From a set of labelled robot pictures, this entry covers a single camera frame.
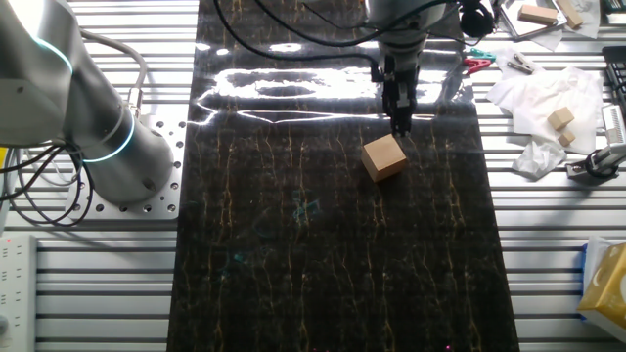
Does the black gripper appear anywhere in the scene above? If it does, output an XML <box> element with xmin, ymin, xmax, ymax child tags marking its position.
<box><xmin>379</xmin><ymin>53</ymin><xmax>422</xmax><ymax>139</ymax></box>

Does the wooden cube block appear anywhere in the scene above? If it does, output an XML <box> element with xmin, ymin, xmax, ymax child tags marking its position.
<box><xmin>360</xmin><ymin>133</ymin><xmax>409</xmax><ymax>184</ymax></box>

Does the medium wooden block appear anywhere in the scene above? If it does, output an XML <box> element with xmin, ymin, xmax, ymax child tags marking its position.
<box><xmin>546</xmin><ymin>106</ymin><xmax>576</xmax><ymax>132</ymax></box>

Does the flat wooden block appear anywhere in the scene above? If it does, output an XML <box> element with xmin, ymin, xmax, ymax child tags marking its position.
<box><xmin>516</xmin><ymin>3</ymin><xmax>559</xmax><ymax>26</ymax></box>

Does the long wooden block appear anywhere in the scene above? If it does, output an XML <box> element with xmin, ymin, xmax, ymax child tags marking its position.
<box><xmin>556</xmin><ymin>0</ymin><xmax>585</xmax><ymax>29</ymax></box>

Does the red clothespin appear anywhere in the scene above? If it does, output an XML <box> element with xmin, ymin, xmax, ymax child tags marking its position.
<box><xmin>463</xmin><ymin>57</ymin><xmax>492</xmax><ymax>76</ymax></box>

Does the teal clothespin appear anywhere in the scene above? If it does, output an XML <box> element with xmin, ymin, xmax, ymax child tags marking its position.
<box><xmin>467</xmin><ymin>47</ymin><xmax>497</xmax><ymax>64</ymax></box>

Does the white crumpled cloth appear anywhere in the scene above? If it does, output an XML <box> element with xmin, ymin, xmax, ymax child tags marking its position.
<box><xmin>486</xmin><ymin>46</ymin><xmax>607</xmax><ymax>155</ymax></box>

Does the crumpled white tissue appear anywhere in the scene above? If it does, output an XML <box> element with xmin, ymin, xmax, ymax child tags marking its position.
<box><xmin>511</xmin><ymin>140</ymin><xmax>568</xmax><ymax>180</ymax></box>

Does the black marble pattern mat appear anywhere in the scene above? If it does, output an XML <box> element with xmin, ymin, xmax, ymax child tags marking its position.
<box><xmin>165</xmin><ymin>0</ymin><xmax>520</xmax><ymax>352</ymax></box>

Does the black keyboard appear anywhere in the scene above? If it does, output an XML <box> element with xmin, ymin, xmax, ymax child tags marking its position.
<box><xmin>602</xmin><ymin>46</ymin><xmax>626</xmax><ymax>114</ymax></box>

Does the blue packet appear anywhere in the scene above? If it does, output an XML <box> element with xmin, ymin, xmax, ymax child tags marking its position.
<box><xmin>579</xmin><ymin>242</ymin><xmax>589</xmax><ymax>322</ymax></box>

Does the yellow tissue box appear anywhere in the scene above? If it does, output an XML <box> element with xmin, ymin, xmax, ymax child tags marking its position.
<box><xmin>576</xmin><ymin>236</ymin><xmax>626</xmax><ymax>339</ymax></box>

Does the white power strip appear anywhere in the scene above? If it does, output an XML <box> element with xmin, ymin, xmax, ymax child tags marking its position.
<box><xmin>0</xmin><ymin>234</ymin><xmax>38</xmax><ymax>352</ymax></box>

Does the thin cable along arm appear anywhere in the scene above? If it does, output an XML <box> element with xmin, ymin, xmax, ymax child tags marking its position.
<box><xmin>212</xmin><ymin>0</ymin><xmax>470</xmax><ymax>69</ymax></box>

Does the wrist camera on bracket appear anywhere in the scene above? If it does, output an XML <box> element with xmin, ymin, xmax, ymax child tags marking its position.
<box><xmin>459</xmin><ymin>0</ymin><xmax>496</xmax><ymax>39</ymax></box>

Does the silver camera on mount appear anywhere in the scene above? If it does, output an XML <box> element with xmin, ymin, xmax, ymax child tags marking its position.
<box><xmin>565</xmin><ymin>104</ymin><xmax>626</xmax><ymax>186</ymax></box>

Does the silver perforated base plate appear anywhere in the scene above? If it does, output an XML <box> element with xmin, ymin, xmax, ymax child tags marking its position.
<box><xmin>66</xmin><ymin>105</ymin><xmax>187</xmax><ymax>221</ymax></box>

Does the grey base cable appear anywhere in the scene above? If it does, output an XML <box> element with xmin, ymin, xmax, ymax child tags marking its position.
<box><xmin>77</xmin><ymin>27</ymin><xmax>149</xmax><ymax>121</ymax></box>

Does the black cable bundle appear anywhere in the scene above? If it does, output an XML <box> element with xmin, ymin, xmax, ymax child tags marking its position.
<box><xmin>0</xmin><ymin>144</ymin><xmax>95</xmax><ymax>229</ymax></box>

